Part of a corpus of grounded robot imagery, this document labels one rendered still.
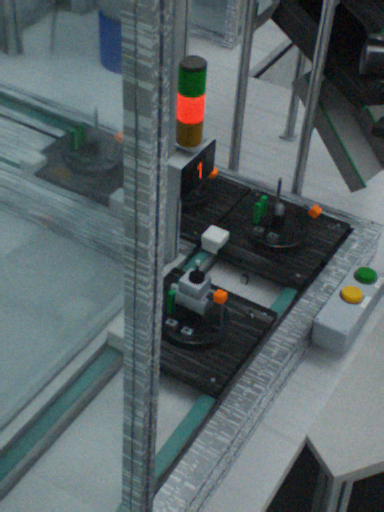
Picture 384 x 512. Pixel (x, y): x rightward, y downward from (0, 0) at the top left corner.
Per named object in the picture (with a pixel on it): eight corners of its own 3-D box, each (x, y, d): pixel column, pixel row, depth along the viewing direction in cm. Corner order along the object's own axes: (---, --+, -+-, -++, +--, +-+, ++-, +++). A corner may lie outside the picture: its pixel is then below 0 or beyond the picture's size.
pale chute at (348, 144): (383, 169, 205) (398, 162, 201) (350, 193, 197) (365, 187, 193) (325, 60, 202) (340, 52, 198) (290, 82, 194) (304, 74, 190)
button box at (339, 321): (383, 295, 184) (389, 273, 180) (342, 357, 170) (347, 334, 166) (351, 282, 187) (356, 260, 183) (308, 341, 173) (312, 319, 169)
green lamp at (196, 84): (210, 89, 155) (212, 63, 152) (196, 101, 152) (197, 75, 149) (186, 81, 157) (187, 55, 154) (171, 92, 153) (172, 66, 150)
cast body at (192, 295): (215, 302, 162) (218, 274, 157) (203, 316, 159) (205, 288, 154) (177, 285, 165) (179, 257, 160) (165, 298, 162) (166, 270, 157)
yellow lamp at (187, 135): (207, 138, 161) (208, 115, 158) (193, 151, 158) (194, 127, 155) (184, 130, 163) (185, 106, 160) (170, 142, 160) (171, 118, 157)
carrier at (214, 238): (349, 231, 192) (360, 184, 184) (301, 292, 176) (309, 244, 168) (251, 194, 201) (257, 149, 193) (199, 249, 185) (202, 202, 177)
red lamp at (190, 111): (208, 114, 158) (210, 90, 155) (194, 127, 155) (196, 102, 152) (185, 106, 160) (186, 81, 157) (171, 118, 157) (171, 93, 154)
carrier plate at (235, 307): (277, 319, 170) (278, 311, 168) (216, 400, 153) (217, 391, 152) (173, 273, 179) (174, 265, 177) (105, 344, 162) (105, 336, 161)
